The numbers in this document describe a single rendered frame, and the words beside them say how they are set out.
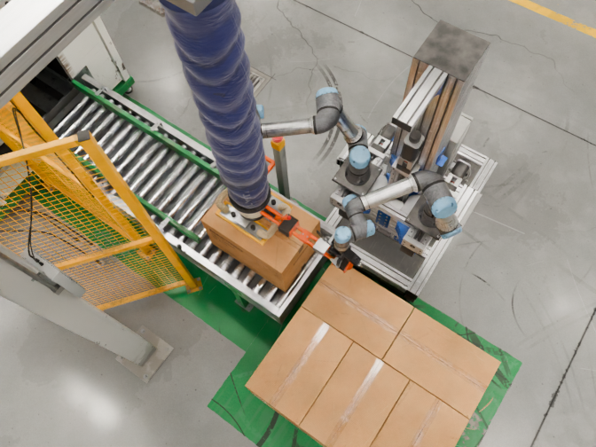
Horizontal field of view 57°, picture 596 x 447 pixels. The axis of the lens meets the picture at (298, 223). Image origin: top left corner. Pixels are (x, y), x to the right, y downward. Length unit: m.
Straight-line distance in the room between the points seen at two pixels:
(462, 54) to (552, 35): 3.16
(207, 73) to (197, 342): 2.57
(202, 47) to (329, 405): 2.28
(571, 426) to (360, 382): 1.55
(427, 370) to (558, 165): 2.20
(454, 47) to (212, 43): 1.19
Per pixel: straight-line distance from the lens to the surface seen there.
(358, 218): 2.57
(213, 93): 1.98
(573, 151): 5.01
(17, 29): 1.36
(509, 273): 4.36
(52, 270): 2.53
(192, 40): 1.79
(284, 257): 3.16
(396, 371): 3.45
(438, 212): 2.58
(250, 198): 2.73
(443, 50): 2.55
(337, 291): 3.52
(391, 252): 3.99
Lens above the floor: 3.93
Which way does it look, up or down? 67 degrees down
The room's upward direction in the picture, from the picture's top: 5 degrees counter-clockwise
